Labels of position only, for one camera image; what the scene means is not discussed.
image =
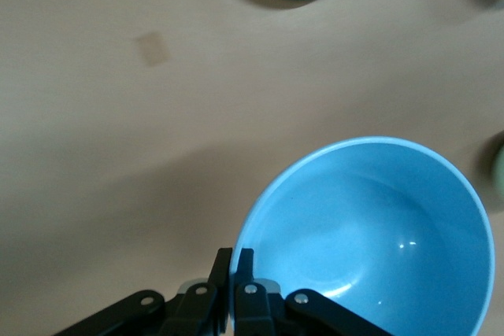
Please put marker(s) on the blue bowl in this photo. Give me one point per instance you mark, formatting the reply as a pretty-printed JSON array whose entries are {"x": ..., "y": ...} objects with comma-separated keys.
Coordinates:
[{"x": 374, "y": 233}]

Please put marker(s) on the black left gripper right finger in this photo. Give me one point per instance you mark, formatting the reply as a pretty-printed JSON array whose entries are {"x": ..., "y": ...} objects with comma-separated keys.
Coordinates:
[{"x": 260, "y": 312}]

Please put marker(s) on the light green bowl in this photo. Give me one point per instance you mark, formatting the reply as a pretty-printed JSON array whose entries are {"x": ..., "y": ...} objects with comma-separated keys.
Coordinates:
[{"x": 499, "y": 167}]

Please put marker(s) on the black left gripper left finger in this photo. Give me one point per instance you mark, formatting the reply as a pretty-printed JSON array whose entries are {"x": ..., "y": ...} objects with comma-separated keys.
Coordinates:
[{"x": 189, "y": 312}]

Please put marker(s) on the brown tape patch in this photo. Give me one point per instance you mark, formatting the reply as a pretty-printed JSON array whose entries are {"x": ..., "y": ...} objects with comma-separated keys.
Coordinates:
[{"x": 153, "y": 49}]

